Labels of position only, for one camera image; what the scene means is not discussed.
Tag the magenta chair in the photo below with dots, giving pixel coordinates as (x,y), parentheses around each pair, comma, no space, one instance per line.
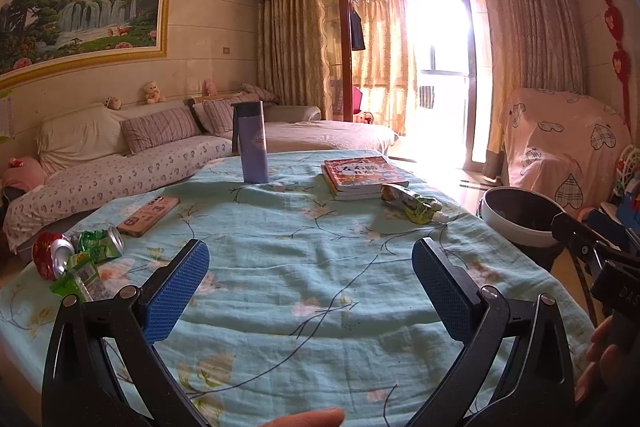
(357,102)

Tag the green snack pouch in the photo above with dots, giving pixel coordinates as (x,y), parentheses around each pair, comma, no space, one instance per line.
(410,204)

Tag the person's left hand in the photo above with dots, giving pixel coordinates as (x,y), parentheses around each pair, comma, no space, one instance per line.
(300,419)

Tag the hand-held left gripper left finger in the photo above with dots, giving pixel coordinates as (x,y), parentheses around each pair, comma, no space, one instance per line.
(175,292)

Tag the small pink plush toy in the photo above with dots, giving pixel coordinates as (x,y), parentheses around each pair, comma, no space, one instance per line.
(211,88)

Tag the sheer yellow curtain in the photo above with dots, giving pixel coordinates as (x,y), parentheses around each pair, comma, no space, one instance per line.
(382,57)

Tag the purple insulated bottle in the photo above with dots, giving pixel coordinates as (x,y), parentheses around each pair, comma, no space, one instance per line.
(252,147)

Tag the red hanging wall decoration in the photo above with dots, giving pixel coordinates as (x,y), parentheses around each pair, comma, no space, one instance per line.
(612,17)

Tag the striped hanging towel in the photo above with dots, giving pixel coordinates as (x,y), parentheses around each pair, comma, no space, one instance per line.
(427,97)

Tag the sofa with patterned cover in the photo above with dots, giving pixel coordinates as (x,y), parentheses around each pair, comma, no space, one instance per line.
(125,179)

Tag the framed landscape painting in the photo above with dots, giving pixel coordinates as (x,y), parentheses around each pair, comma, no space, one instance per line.
(85,17)

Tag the large pink plush toy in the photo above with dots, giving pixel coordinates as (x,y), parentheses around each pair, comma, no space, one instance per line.
(22,174)

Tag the brown patterned curtain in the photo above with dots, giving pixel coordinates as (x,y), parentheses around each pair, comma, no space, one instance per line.
(530,57)
(290,42)

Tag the orange cover children's book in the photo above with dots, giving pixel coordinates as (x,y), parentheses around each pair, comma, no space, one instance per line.
(362,174)
(350,195)

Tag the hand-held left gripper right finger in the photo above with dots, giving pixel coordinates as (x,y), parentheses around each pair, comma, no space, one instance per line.
(442,292)

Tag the pink heart print cover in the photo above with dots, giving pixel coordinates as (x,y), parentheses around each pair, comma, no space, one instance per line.
(560,147)

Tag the dark hanging garment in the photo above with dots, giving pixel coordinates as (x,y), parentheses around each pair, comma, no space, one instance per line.
(356,29)

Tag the black white-rimmed trash bin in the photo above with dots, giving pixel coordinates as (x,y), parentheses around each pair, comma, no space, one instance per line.
(510,222)

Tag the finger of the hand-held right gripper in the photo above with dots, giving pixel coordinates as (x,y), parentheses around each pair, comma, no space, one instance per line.
(607,227)
(575,234)

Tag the green snack packet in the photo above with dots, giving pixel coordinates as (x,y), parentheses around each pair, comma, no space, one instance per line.
(75,277)

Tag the beige plush bear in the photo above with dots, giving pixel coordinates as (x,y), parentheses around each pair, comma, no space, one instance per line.
(154,93)

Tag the crushed green can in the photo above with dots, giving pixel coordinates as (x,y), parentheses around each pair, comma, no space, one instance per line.
(100,244)

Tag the white sofa back cushion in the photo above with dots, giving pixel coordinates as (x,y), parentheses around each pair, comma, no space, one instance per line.
(80,132)

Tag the wooden sliding door frame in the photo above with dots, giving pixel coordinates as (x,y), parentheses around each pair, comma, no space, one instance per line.
(337,47)

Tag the small beige plush toy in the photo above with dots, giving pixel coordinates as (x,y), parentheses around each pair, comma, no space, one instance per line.
(113,103)

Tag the crushed red can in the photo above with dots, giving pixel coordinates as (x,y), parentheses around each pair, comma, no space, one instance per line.
(50,257)

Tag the grey sofa armrest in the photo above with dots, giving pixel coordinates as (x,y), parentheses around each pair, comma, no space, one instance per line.
(292,113)

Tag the person's right hand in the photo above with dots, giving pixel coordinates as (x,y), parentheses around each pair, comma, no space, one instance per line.
(592,367)

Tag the striped pillow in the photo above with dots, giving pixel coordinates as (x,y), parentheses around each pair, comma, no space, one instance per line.
(160,129)
(260,93)
(227,114)

